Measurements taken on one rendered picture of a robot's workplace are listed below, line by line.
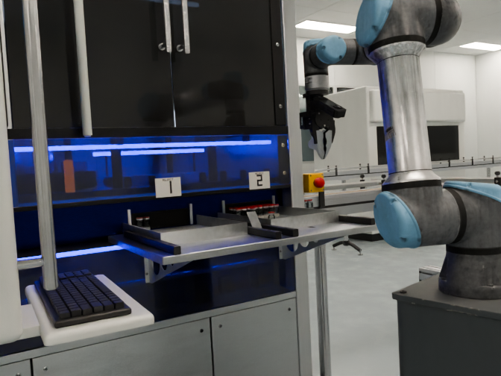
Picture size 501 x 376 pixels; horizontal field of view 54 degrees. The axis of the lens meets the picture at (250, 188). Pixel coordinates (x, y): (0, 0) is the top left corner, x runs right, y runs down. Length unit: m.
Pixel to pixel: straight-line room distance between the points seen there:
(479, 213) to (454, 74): 9.34
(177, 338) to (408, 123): 1.01
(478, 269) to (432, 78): 8.83
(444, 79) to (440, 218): 9.14
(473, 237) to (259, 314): 0.92
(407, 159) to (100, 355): 1.05
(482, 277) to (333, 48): 0.73
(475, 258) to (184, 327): 0.95
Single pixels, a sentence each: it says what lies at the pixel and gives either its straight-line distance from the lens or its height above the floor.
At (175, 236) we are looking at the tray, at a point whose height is 0.90.
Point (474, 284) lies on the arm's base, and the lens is 1.09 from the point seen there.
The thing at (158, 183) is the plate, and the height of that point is 1.04.
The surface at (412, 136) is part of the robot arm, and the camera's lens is 1.03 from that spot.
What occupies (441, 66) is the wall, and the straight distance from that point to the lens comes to 10.09.
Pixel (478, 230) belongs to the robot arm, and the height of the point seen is 0.92.
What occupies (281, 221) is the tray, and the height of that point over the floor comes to 0.90.
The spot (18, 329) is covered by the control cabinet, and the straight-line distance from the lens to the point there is 0.95.
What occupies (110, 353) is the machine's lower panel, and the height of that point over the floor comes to 0.54.
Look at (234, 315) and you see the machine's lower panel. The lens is 1.73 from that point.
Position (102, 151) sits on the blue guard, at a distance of 1.50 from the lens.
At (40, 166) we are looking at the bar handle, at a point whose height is 1.10.
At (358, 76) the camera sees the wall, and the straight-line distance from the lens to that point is 8.49.
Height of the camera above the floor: 1.08
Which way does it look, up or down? 3 degrees down
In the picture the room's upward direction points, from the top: 3 degrees counter-clockwise
